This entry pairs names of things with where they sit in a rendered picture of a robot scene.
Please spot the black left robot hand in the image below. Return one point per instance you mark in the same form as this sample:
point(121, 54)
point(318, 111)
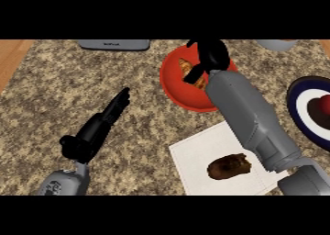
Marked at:
point(95, 129)

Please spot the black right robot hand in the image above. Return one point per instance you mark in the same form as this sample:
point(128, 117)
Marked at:
point(210, 55)

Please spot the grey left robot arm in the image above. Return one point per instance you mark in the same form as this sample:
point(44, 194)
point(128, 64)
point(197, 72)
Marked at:
point(65, 182)

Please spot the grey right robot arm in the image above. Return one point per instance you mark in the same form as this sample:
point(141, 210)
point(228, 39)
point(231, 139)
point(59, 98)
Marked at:
point(258, 128)

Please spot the golden croissant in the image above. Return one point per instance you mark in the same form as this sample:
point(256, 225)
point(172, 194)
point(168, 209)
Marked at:
point(188, 72)

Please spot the red bowl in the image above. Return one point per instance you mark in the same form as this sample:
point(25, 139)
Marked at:
point(181, 82)

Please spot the pale grey round container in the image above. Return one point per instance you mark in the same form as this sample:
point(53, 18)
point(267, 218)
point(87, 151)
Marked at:
point(277, 44)

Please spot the flat grey appliance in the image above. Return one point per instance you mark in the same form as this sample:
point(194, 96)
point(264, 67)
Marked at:
point(113, 45)

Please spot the navy and white plate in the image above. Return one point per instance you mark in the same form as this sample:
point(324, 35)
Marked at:
point(302, 104)

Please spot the dark brown bread roll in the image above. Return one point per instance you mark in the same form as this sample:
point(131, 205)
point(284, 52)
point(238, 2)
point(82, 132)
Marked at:
point(228, 166)

